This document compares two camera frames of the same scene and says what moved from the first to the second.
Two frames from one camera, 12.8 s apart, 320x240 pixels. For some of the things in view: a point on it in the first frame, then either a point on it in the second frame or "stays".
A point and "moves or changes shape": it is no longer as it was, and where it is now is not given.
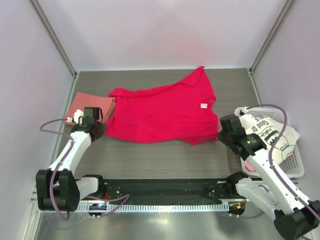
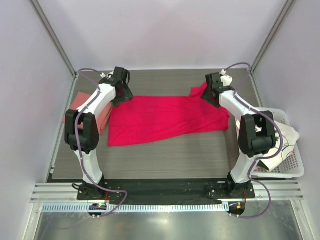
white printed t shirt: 270,131 stays
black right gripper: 221,137 to 205,96
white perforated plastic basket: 292,167 stays
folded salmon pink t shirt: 81,100 stays
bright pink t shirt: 185,111 moves or changes shape
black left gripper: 102,129 to 127,95
